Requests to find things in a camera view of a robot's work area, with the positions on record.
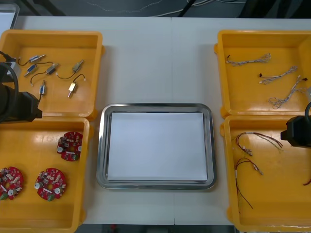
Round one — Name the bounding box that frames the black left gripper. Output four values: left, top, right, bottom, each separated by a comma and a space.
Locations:
18, 91, 43, 123

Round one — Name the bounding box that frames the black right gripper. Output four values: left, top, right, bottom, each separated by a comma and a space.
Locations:
280, 116, 306, 147

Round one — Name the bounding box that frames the blue label metal solenoid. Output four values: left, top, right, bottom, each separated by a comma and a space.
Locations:
38, 80, 47, 97

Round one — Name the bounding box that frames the white grey twisted wire harness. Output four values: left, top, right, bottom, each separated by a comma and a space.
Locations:
268, 75, 309, 110
258, 65, 298, 85
225, 53, 272, 67

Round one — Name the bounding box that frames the brass coloured metal solenoid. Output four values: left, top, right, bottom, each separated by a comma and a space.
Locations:
67, 74, 86, 98

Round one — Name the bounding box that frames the round red circuit board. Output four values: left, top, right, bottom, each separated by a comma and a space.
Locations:
57, 131, 83, 162
0, 166, 24, 201
34, 167, 67, 202

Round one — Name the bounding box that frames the yellow-orange plastic bin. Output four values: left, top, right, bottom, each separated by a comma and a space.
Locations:
0, 29, 105, 121
220, 115, 311, 233
0, 116, 94, 233
213, 29, 311, 119

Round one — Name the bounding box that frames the group of metal solenoids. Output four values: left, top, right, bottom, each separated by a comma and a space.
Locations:
18, 54, 85, 87

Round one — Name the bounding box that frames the small steel tray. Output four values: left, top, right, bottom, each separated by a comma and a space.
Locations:
0, 2, 20, 31

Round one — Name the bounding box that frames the white paper sheet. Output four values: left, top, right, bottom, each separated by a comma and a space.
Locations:
106, 111, 208, 182

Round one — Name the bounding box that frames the red black wire harness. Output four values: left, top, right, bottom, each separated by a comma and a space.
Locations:
234, 157, 264, 210

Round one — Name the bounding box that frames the black floor cable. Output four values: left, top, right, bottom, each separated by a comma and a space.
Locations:
177, 0, 196, 17

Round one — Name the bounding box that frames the white floor cable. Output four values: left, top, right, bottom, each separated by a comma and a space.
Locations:
84, 0, 221, 17

